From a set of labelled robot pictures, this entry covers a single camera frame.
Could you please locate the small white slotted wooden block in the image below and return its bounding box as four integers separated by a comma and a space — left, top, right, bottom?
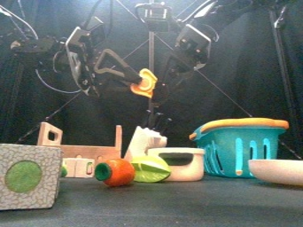
61, 157, 97, 179

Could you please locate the diagonal metal frame brace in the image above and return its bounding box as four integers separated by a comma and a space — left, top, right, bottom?
195, 69, 255, 119
16, 91, 84, 145

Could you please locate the grey patterned cube green circle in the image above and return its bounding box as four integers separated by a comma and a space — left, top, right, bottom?
0, 143, 64, 211

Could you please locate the yellow orange toy squash half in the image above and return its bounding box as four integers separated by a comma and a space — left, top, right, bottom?
129, 67, 160, 99

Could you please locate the black toy knife handle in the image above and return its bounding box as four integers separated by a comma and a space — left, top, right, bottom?
151, 112, 164, 131
143, 109, 153, 129
160, 117, 173, 135

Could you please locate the vertical metal frame pole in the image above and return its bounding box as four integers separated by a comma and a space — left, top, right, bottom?
148, 0, 156, 120

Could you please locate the orange toy fruit green cap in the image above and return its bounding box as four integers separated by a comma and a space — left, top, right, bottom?
93, 158, 137, 188

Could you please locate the white cable loop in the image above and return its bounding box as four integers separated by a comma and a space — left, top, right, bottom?
35, 68, 83, 96

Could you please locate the wooden toy toolbox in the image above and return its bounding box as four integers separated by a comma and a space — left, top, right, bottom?
36, 121, 124, 167

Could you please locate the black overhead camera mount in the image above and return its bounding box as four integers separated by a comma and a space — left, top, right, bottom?
133, 1, 175, 33

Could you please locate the black tripod stand pole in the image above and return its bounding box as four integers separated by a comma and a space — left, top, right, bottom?
268, 8, 303, 160

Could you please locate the white toy knife block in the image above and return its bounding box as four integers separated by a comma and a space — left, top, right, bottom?
123, 125, 168, 163

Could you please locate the white toy pot black handle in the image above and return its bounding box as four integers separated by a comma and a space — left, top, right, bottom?
147, 146, 205, 183

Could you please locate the green toy lime wedge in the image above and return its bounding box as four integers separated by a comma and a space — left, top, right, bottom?
131, 155, 172, 184

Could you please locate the teal basket orange rim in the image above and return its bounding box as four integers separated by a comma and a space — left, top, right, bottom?
188, 117, 290, 179

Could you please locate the white bowl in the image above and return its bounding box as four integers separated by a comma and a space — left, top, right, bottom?
247, 159, 303, 187

